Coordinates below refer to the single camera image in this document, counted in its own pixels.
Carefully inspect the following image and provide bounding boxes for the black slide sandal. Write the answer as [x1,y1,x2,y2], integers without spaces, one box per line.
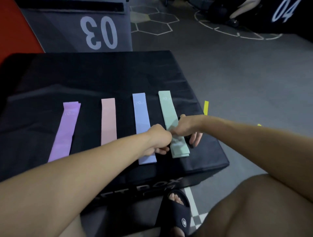
[156,189,192,237]

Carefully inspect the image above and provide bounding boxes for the red foam mat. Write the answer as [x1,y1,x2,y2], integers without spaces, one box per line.
[0,0,45,66]

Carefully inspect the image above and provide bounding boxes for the black numbered plyo box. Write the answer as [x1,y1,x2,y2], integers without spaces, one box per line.
[241,0,313,42]

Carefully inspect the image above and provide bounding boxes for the grey numbered plyo box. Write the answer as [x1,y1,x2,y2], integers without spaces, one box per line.
[15,0,133,53]

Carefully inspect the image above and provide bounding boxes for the pink resistance band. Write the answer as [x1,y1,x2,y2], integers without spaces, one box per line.
[101,98,117,146]

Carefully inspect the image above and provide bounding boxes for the person's left hand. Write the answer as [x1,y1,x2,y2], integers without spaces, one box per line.
[143,124,172,157]

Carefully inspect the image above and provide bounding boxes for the person's right leg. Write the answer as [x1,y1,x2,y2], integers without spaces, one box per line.
[193,174,313,237]

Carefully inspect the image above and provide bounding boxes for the black soft plyo box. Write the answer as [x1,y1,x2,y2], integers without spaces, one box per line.
[0,50,230,216]

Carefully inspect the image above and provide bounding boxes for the person's right hand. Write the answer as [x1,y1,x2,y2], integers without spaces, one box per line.
[170,114,205,148]

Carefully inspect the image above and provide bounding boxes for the purple resistance band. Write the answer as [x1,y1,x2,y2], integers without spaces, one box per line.
[48,101,81,163]

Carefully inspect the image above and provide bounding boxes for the person's right forearm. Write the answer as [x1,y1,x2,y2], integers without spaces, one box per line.
[201,115,313,203]

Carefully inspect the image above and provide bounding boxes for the person's bare foot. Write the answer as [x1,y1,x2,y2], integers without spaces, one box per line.
[168,193,187,237]

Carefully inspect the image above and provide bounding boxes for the person's left forearm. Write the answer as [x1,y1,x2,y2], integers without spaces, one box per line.
[0,131,150,237]

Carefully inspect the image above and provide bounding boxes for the blue resistance band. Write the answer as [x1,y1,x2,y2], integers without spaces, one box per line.
[132,93,157,165]

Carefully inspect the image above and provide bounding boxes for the green resistance band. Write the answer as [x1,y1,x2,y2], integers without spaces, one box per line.
[158,91,190,159]

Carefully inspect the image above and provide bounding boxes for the person's leg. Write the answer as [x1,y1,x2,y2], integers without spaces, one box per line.
[58,214,86,237]
[193,174,313,237]

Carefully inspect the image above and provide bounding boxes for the person's left leg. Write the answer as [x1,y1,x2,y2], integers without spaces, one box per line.
[58,214,86,237]

